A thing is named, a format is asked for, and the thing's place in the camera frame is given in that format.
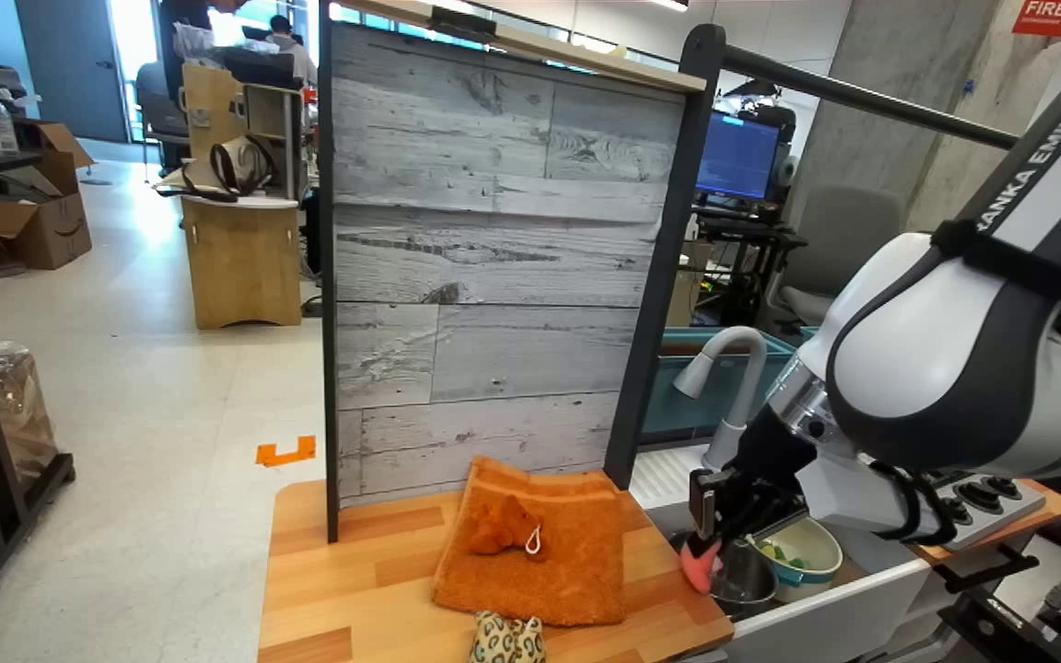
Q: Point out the orange towel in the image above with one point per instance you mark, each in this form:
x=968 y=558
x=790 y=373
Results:
x=536 y=546

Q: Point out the blue monitor screen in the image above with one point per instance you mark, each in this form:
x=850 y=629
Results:
x=738 y=160

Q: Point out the cardboard box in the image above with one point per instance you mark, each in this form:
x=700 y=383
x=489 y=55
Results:
x=43 y=210

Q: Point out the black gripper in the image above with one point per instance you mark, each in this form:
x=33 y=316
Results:
x=757 y=487

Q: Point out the grey office chair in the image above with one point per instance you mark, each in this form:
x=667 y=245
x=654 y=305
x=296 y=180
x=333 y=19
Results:
x=838 y=234

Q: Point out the grey wood backsplash panel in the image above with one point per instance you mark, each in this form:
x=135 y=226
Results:
x=493 y=238

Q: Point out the toy stove top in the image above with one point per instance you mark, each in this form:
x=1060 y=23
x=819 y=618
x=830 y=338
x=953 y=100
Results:
x=988 y=504

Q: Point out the patterned small cloth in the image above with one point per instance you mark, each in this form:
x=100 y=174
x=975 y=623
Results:
x=505 y=639

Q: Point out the white teal-rimmed pot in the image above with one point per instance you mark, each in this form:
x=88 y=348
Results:
x=802 y=558

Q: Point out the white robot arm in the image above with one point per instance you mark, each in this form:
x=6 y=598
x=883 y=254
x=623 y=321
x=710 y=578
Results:
x=937 y=356

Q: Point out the black frame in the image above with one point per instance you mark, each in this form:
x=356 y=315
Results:
x=705 y=55

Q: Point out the white sink unit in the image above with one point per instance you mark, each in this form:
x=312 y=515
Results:
x=851 y=615

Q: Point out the grey toy faucet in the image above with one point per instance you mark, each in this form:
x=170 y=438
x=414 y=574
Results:
x=738 y=356

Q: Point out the orange floor bracket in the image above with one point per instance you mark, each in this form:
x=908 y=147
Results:
x=273 y=454

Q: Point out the wooden stool cabinet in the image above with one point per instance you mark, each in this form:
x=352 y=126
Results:
x=243 y=260

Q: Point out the pink plush toy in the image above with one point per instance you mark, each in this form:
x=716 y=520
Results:
x=700 y=564

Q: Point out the steel pot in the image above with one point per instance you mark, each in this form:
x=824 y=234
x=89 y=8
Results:
x=741 y=578

